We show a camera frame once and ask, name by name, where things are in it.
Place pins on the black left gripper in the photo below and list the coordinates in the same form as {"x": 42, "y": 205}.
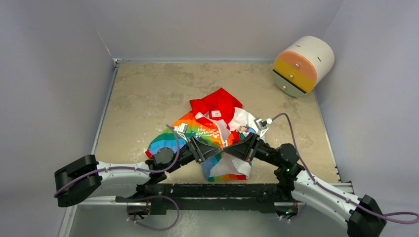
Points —
{"x": 202, "y": 151}

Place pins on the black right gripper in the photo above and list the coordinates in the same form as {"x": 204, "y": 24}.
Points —
{"x": 252, "y": 146}

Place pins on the rainbow red white kids jacket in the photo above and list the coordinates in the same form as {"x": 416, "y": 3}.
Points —
{"x": 217, "y": 119}

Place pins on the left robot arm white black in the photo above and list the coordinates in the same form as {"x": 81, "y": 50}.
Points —
{"x": 86, "y": 177}

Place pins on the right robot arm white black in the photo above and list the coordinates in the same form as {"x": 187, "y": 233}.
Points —
{"x": 360, "y": 215}

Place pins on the round pastel drawer cabinet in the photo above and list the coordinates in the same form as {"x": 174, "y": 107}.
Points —
{"x": 300, "y": 67}

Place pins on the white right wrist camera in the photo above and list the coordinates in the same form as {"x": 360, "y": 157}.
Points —
{"x": 262, "y": 125}

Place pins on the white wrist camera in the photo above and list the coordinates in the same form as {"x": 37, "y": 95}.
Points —
{"x": 262, "y": 125}
{"x": 182, "y": 128}

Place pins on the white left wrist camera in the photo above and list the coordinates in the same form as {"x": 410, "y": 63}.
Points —
{"x": 182, "y": 128}

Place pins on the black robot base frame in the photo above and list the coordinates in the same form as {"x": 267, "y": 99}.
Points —
{"x": 264, "y": 198}

